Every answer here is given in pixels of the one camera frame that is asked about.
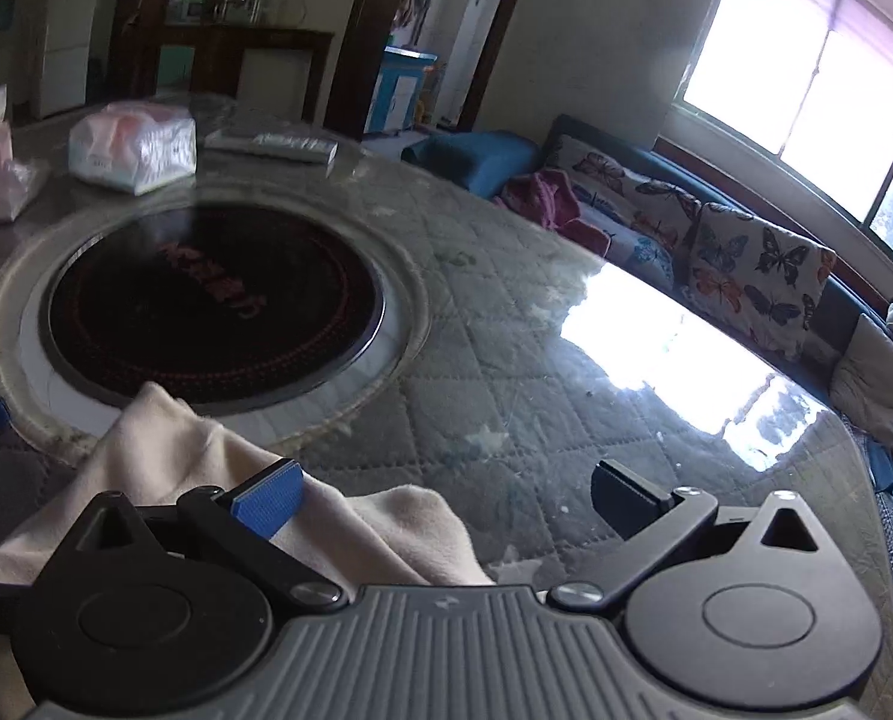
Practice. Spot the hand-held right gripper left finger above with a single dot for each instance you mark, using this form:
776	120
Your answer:
266	502

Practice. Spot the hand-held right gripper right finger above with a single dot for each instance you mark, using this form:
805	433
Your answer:
626	499

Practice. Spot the cream cloth garment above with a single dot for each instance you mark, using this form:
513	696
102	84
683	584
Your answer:
386	532

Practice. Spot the round black induction cooktop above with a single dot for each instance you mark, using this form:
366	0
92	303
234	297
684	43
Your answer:
214	300

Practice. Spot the patterned sofa blanket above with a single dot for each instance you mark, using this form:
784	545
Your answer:
630	244

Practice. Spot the large butterfly print cushion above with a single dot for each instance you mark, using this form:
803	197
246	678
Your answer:
761	277

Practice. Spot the grey pillow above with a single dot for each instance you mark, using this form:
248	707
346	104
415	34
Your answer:
878	382

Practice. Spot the white plastic bag pink contents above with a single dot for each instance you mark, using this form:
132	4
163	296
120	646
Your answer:
131	146

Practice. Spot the long butterfly print cushion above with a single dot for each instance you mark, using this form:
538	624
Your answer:
626	191

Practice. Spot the magenta cloth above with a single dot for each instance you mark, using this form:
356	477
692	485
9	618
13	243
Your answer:
544	199

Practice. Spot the blue sofa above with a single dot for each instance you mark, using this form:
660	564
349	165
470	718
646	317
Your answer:
476	157

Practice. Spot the white refrigerator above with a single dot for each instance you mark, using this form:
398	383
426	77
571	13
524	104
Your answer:
64	37

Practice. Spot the blue and white cabinet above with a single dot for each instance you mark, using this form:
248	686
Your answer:
398	90

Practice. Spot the dark wooden cabinet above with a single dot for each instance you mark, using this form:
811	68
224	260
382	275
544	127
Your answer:
251	60

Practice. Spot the window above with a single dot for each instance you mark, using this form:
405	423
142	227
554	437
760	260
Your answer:
776	67

